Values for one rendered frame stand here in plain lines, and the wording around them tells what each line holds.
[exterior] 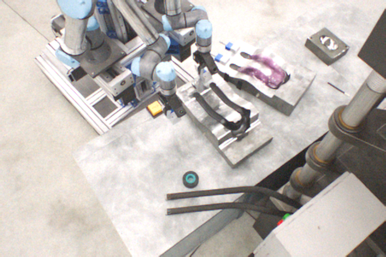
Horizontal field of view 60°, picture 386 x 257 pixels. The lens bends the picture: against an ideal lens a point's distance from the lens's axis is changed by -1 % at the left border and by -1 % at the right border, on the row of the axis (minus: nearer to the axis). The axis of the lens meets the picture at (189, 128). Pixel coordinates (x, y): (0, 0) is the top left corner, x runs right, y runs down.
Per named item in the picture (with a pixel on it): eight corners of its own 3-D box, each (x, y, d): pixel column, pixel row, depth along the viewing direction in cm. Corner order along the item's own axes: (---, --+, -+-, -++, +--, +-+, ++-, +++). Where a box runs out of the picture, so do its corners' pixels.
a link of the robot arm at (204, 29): (210, 15, 155) (214, 29, 151) (210, 33, 165) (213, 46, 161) (193, 18, 155) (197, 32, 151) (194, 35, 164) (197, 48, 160)
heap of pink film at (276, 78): (234, 72, 190) (235, 63, 183) (251, 52, 197) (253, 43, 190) (274, 95, 182) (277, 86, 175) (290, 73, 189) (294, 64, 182)
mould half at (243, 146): (176, 101, 189) (174, 87, 177) (213, 79, 196) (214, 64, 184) (232, 169, 169) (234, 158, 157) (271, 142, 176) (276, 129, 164)
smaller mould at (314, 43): (304, 45, 205) (307, 37, 199) (321, 34, 209) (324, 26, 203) (328, 66, 197) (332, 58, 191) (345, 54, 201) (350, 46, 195)
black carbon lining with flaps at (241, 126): (190, 96, 182) (190, 86, 174) (215, 82, 186) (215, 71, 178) (231, 143, 168) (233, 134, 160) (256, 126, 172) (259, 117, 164)
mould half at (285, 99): (213, 72, 198) (214, 60, 188) (238, 45, 207) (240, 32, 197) (288, 116, 182) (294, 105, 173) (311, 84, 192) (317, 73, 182)
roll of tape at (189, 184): (187, 170, 170) (187, 168, 166) (201, 177, 168) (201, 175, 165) (180, 184, 166) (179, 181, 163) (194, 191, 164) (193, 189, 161)
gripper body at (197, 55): (204, 53, 180) (204, 37, 169) (213, 64, 176) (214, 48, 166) (192, 60, 178) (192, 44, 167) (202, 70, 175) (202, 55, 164)
